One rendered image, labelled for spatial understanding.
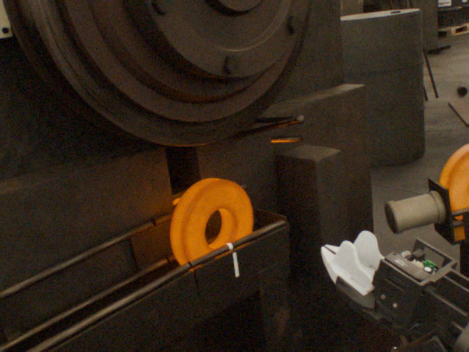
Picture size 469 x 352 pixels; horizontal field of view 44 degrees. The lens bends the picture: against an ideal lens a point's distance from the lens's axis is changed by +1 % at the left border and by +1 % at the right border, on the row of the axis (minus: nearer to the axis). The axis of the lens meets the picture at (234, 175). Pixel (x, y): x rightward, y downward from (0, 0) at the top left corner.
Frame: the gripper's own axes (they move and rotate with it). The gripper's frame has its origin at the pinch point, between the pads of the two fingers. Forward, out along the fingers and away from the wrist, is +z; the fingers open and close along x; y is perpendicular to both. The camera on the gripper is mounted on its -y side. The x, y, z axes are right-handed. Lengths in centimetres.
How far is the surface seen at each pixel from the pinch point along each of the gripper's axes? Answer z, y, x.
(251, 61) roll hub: 18.4, 19.9, -0.5
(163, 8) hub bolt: 20.1, 27.7, 12.3
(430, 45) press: 387, -197, -707
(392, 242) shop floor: 66, -101, -141
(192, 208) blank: 21.6, -2.7, 5.4
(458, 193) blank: 3.4, -6.0, -39.3
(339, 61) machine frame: 39, 6, -46
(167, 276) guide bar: 17.8, -9.7, 12.3
